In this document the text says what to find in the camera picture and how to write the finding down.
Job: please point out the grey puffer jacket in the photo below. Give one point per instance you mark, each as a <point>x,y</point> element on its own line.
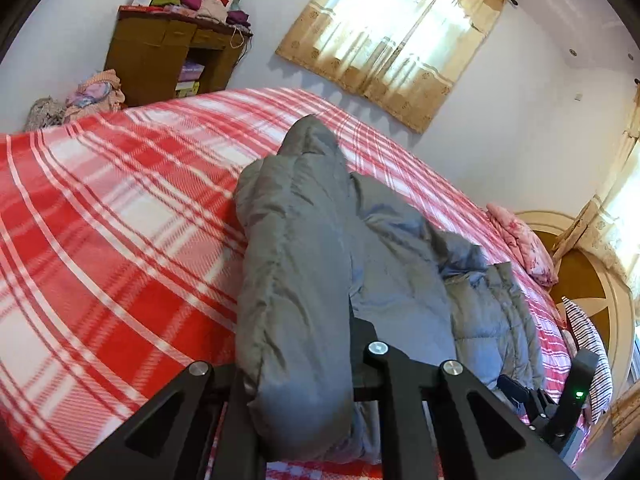
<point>324,245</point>

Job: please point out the pile of clothes on cabinet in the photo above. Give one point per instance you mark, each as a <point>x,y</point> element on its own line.
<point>226,12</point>

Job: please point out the beige window curtain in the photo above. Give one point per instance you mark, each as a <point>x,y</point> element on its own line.
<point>404,56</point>

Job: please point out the striped pillow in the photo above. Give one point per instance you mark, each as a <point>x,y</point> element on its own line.
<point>587,337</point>

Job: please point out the red white plaid bed sheet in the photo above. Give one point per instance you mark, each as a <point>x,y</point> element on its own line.
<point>121,256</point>

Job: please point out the brown wooden cabinet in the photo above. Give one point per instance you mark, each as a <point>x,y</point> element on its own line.
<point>149,48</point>

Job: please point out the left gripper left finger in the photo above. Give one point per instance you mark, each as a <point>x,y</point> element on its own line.
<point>197,427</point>

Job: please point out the wooden bed headboard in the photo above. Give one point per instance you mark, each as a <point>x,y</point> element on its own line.
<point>604,299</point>

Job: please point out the pink folded blanket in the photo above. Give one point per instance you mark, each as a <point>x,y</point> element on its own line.
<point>525,245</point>

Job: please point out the clothes pile on floor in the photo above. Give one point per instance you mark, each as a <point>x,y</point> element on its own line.
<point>101,93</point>

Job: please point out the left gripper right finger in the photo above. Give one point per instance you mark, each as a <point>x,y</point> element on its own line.
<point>441,421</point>

